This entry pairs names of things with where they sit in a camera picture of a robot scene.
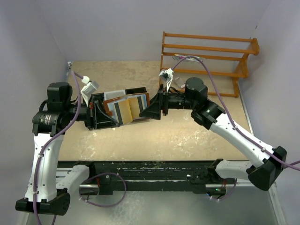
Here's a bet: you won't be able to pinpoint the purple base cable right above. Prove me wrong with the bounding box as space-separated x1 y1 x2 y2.
208 171 237 203

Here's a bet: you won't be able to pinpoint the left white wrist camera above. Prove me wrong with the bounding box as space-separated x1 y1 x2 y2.
81 76 99 106

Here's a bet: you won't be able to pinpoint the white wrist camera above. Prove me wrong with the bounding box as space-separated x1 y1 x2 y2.
159 68 174 92
81 76 99 106

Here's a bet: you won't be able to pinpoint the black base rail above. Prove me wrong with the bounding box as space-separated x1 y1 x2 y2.
58 160 235 195

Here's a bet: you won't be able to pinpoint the orange wooden rack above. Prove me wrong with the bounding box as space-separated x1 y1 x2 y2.
159 32 260 98

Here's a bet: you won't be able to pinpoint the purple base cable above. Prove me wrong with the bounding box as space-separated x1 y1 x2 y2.
78 172 128 208
208 171 237 203

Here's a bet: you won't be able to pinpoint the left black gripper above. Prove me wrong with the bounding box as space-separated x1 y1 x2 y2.
64 95 120 130

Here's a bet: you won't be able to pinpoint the brown leather card holder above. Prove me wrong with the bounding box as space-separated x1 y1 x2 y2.
103 92 150 125

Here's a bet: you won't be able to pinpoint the coloured markers on rack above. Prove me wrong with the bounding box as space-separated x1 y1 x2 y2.
173 54 205 62

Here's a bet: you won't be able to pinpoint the gold credit card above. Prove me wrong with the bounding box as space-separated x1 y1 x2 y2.
113 99 133 125

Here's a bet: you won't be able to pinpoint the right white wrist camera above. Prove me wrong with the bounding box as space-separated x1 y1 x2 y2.
159 68 174 92

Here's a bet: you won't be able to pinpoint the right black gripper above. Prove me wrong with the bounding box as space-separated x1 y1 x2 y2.
140 83 197 119

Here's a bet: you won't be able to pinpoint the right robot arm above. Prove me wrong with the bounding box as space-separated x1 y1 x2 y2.
139 77 287 191

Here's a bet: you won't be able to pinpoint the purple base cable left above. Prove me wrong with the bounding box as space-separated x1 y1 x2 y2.
78 172 128 208

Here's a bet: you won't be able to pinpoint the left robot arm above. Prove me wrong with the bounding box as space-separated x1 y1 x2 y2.
15 82 97 216

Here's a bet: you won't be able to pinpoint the black right bin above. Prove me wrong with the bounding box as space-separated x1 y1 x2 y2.
125 87 147 95

